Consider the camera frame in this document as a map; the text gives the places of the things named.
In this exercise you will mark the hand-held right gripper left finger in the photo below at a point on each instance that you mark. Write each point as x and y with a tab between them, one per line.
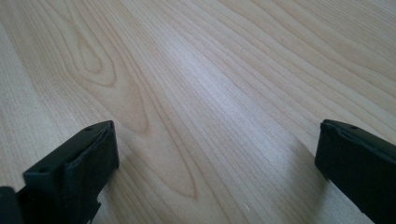
71	174

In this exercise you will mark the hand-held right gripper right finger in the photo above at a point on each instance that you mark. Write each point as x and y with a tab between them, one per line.
358	168

